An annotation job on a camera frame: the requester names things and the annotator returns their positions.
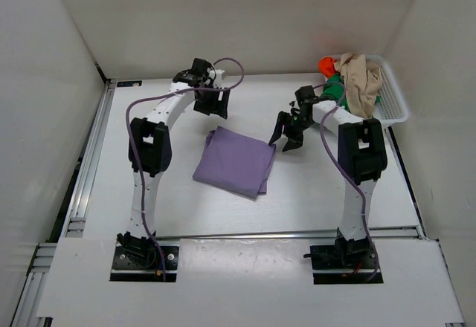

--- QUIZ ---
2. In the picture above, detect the aluminium frame rail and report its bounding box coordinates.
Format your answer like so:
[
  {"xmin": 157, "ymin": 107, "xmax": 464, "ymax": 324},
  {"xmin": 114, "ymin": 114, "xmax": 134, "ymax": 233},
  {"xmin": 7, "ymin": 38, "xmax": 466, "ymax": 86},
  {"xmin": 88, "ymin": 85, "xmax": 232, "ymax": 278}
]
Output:
[{"xmin": 10, "ymin": 77, "xmax": 425, "ymax": 327}]

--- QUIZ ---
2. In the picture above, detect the orange t shirt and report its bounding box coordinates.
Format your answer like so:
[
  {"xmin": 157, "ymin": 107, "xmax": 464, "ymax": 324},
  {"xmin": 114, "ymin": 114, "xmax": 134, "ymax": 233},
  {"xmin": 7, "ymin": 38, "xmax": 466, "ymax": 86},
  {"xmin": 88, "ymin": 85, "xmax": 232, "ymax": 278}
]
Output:
[{"xmin": 318, "ymin": 56, "xmax": 338, "ymax": 79}]

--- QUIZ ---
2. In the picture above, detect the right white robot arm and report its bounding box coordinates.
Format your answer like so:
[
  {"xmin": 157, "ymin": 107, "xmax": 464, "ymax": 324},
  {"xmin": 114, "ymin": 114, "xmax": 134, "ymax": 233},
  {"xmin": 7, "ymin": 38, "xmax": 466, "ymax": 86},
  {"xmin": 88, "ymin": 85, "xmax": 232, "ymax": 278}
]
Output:
[{"xmin": 269, "ymin": 85, "xmax": 387, "ymax": 269}]

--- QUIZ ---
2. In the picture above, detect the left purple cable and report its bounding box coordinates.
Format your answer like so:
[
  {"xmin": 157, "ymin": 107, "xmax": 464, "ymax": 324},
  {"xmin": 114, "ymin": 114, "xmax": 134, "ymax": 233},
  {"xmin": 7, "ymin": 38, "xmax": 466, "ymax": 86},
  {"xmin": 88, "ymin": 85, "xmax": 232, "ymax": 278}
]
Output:
[{"xmin": 125, "ymin": 57, "xmax": 245, "ymax": 279}]

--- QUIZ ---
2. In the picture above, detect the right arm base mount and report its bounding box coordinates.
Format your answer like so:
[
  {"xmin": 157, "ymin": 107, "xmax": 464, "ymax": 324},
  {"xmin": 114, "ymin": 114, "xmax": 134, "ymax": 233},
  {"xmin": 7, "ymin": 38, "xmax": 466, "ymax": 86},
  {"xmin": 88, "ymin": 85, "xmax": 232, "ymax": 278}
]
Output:
[{"xmin": 303, "ymin": 232, "xmax": 384, "ymax": 285}]

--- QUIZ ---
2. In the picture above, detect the white plastic basket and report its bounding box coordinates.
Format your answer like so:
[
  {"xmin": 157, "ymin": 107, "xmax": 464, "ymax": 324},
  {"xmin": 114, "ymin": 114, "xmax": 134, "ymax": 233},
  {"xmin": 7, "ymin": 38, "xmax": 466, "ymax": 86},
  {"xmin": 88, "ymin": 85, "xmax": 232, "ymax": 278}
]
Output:
[{"xmin": 334, "ymin": 54, "xmax": 410, "ymax": 127}]

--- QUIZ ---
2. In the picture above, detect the purple cable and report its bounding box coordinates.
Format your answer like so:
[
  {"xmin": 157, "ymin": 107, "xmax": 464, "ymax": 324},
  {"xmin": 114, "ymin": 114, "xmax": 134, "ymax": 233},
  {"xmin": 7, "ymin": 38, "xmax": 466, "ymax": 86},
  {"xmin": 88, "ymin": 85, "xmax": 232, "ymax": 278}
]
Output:
[
  {"xmin": 125, "ymin": 57, "xmax": 245, "ymax": 279},
  {"xmin": 313, "ymin": 82, "xmax": 381, "ymax": 279}
]

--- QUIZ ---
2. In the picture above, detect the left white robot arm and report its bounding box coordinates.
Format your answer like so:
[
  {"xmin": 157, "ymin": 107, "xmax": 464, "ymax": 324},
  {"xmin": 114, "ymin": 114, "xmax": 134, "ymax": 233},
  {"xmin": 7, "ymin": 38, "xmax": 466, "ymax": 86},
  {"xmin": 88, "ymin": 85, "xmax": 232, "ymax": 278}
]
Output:
[{"xmin": 118, "ymin": 58, "xmax": 230, "ymax": 271}]

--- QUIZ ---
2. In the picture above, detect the purple t shirt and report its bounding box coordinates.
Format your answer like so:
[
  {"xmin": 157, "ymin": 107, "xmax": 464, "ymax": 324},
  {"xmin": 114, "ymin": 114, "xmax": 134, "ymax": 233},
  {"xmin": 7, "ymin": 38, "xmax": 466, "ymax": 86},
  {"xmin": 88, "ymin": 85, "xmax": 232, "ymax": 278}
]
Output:
[{"xmin": 193, "ymin": 126, "xmax": 276, "ymax": 199}]

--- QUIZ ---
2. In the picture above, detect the black label sticker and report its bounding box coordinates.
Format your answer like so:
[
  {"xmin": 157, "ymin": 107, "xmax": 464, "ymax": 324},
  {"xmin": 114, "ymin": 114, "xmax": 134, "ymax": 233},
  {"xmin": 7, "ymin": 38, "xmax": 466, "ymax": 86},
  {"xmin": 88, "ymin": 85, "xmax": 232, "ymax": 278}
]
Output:
[{"xmin": 116, "ymin": 80, "xmax": 142, "ymax": 88}]

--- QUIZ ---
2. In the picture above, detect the green t shirt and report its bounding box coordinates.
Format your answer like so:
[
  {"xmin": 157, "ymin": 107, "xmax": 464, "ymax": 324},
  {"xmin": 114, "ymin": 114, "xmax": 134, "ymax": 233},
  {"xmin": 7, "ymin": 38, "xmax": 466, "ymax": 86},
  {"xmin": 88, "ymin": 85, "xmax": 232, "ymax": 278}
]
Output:
[{"xmin": 321, "ymin": 72, "xmax": 382, "ymax": 119}]

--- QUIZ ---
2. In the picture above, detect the white front board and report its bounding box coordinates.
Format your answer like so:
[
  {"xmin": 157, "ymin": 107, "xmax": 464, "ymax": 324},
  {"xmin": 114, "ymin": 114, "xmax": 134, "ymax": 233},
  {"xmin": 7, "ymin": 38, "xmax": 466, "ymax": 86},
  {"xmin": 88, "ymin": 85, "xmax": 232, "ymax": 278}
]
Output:
[{"xmin": 37, "ymin": 238, "xmax": 463, "ymax": 326}]

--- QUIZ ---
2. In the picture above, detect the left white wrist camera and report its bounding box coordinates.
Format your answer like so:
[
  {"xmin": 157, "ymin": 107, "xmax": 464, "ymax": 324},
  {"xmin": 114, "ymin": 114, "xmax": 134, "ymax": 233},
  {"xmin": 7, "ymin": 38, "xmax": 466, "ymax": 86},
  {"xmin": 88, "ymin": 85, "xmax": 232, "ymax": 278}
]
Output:
[{"xmin": 209, "ymin": 68, "xmax": 227, "ymax": 84}]

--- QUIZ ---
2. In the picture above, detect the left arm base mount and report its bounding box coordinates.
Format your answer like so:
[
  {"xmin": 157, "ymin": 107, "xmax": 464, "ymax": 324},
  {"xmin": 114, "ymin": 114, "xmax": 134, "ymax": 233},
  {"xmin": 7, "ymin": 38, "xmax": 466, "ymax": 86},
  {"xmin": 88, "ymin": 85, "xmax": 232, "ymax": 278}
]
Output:
[{"xmin": 109, "ymin": 233, "xmax": 180, "ymax": 282}]

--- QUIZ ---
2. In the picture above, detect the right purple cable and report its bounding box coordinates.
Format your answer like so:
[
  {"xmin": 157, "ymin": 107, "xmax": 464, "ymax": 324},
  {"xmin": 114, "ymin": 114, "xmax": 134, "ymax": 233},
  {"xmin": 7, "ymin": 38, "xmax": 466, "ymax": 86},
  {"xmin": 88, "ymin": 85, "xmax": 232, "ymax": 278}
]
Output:
[{"xmin": 313, "ymin": 82, "xmax": 381, "ymax": 279}]

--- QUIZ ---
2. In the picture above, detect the beige t shirt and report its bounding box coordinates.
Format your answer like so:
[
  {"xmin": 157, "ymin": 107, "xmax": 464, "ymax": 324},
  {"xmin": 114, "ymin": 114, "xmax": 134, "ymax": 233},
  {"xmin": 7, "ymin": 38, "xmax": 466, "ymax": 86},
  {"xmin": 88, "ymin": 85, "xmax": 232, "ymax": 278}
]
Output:
[{"xmin": 334, "ymin": 52, "xmax": 382, "ymax": 119}]

